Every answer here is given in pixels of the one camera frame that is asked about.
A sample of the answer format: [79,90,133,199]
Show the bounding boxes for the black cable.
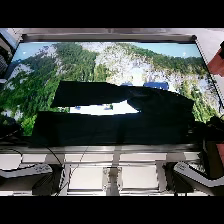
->
[0,146,65,168]
[57,145,91,196]

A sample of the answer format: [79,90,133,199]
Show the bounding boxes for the red garment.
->
[207,41,224,78]

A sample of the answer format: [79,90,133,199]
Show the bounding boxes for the black pants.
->
[31,79,198,148]

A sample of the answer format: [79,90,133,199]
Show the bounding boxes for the silver frame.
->
[0,143,224,197]

